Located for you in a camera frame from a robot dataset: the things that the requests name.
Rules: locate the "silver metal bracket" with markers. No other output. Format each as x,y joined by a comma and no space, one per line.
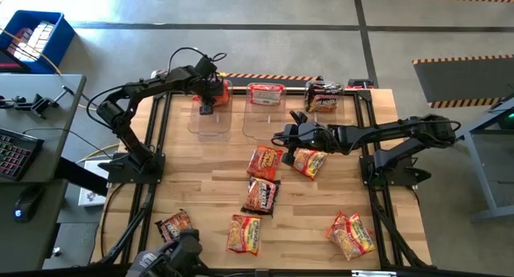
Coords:
373,274

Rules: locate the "Maruchan beef ramen pack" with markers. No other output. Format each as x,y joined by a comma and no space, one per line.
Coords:
243,235
311,164
265,95
355,239

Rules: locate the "backlit keyboard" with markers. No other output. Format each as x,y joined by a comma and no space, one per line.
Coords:
16,154

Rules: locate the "gray metal cart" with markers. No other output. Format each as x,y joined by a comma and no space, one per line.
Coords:
480,172

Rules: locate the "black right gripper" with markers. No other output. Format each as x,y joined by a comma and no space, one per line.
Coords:
305,138

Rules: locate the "gray desk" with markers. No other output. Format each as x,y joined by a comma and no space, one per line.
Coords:
24,245

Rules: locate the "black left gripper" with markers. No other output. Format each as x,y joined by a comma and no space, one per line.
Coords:
209,78

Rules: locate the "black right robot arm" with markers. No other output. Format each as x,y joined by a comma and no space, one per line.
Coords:
381,132

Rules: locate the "clear plastic bin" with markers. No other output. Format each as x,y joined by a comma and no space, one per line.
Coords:
337,118
209,128
265,124

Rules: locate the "white red packs stack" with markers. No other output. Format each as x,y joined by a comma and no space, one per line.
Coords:
36,38

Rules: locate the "black computer mouse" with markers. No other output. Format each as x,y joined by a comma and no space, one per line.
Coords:
27,204

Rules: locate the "black slanted bar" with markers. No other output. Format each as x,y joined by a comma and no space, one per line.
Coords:
80,176

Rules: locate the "black device green light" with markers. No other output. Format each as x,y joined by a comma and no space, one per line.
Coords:
510,118

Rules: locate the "black red small device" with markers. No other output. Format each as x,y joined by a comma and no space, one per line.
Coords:
360,83

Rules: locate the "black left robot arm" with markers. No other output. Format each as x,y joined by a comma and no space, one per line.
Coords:
152,84

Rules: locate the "black aluminium table frame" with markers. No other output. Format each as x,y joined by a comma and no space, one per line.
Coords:
237,91

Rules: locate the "black desk clamp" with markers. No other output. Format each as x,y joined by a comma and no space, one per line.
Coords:
40,104

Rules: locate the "white cardboard box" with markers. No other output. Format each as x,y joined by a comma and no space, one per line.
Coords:
90,196

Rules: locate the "blue plastic crate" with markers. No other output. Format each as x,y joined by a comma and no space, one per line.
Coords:
60,40

